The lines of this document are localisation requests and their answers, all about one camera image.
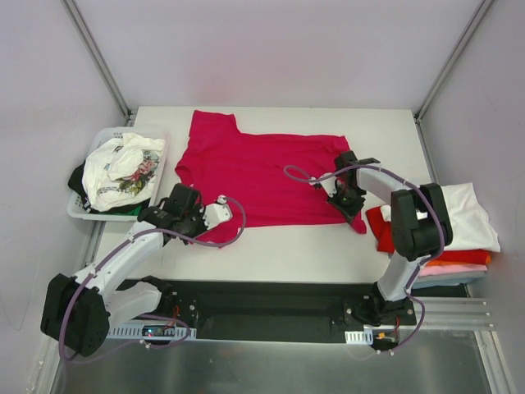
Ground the magenta t-shirt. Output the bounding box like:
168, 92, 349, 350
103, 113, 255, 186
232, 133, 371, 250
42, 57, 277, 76
175, 111, 349, 243

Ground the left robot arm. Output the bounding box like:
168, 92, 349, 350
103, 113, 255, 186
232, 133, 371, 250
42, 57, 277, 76
40, 184, 206, 357

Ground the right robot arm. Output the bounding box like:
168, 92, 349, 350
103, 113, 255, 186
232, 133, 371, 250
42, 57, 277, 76
322, 151, 453, 325

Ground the red folded t-shirt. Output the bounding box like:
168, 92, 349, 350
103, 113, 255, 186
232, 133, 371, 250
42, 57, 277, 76
366, 207, 491, 262

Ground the white floral print t-shirt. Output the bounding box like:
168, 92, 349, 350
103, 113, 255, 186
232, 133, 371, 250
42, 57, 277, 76
81, 132, 167, 212

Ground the pink folded t-shirt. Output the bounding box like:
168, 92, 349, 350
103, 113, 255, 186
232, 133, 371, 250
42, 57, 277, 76
420, 263, 487, 277

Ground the white plastic laundry basket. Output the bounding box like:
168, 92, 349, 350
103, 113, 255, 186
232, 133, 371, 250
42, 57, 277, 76
66, 126, 171, 222

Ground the grey folded t-shirt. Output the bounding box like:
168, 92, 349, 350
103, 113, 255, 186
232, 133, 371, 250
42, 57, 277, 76
413, 272, 486, 289

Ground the black garment in basket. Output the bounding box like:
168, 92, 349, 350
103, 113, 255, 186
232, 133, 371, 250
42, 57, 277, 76
67, 162, 85, 195

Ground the white folded t-shirt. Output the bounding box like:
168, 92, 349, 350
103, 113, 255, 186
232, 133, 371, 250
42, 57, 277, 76
370, 180, 500, 261

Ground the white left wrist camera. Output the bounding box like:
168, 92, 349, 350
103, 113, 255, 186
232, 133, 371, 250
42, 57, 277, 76
203, 195, 233, 231

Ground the white slotted cable duct left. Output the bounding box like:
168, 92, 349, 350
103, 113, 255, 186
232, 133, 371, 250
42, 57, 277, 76
107, 323, 197, 341

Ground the white slotted cable duct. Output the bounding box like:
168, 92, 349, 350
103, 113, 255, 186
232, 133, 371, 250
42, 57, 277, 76
107, 323, 197, 341
345, 329, 373, 346

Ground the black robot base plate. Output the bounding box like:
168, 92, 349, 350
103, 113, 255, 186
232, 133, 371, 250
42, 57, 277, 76
147, 280, 416, 343

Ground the white slotted cable duct right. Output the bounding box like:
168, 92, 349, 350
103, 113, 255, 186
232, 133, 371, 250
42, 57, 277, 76
345, 329, 373, 346

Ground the aluminium front rail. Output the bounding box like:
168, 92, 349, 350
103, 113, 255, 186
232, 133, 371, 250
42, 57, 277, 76
51, 289, 491, 329

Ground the aluminium frame post left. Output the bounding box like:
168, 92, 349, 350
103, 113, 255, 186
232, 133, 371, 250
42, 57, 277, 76
60, 0, 135, 126

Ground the aluminium frame post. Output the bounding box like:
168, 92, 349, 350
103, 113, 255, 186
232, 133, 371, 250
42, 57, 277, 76
60, 0, 135, 126
413, 0, 496, 124

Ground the aluminium frame post right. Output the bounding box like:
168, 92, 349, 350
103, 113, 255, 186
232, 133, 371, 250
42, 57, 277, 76
413, 0, 496, 124

